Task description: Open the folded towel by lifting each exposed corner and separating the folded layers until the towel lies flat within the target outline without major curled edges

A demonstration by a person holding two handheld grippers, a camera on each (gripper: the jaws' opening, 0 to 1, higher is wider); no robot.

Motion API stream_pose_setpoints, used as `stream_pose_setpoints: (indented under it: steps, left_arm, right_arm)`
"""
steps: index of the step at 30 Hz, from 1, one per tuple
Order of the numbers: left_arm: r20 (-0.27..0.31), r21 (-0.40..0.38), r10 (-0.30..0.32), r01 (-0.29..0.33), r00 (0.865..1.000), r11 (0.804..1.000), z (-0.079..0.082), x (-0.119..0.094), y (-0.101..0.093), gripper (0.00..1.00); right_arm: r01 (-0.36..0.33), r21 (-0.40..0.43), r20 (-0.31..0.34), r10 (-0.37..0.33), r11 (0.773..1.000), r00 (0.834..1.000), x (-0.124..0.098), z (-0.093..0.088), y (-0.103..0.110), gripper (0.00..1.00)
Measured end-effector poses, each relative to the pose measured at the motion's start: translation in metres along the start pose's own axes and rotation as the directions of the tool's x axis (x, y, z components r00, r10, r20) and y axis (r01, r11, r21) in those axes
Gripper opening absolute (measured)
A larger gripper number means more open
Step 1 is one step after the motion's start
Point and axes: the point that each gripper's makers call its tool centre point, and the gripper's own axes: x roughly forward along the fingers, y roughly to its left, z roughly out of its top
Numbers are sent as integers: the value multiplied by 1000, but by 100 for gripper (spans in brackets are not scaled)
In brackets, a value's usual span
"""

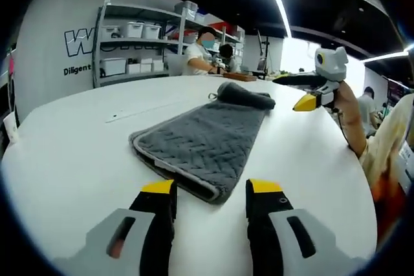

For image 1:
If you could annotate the clear tape strip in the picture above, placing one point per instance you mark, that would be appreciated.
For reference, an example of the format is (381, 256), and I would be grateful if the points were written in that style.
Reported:
(136, 112)

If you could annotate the white worn chest device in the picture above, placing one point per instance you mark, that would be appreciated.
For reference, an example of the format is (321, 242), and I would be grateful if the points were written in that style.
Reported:
(407, 161)

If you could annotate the pink hanging cloth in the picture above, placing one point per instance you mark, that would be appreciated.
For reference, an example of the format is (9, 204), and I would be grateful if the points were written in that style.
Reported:
(11, 64)

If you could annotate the small white carton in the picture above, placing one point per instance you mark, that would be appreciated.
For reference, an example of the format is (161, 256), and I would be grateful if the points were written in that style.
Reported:
(146, 66)
(133, 68)

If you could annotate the person's torso in patterned shirt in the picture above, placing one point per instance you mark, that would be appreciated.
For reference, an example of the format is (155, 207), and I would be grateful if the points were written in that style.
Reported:
(388, 146)

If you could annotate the grey plush towel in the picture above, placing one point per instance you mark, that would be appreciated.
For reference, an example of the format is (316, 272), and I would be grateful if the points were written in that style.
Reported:
(203, 140)

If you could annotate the brown wooden tray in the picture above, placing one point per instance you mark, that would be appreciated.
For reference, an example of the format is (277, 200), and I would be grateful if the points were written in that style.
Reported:
(240, 77)

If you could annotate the grey chair back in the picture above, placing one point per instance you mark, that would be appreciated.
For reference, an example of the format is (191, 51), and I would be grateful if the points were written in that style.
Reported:
(175, 65)

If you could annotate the large white storage bin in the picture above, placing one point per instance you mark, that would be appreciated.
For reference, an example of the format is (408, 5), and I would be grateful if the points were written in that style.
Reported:
(113, 67)

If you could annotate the person's right hand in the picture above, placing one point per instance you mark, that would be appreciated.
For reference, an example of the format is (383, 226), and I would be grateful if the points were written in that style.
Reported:
(349, 104)

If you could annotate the grey metal shelving unit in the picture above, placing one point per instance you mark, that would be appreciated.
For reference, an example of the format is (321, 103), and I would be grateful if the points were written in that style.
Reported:
(139, 14)

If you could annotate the grey storage crate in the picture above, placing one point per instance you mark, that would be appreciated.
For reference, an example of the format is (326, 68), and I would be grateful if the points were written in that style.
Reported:
(186, 7)

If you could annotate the white lidded storage bin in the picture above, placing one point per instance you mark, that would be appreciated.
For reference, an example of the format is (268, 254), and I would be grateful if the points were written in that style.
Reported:
(111, 32)
(134, 29)
(152, 31)

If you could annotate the long ceiling light strip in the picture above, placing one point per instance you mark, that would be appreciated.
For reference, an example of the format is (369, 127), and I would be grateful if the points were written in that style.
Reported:
(278, 1)

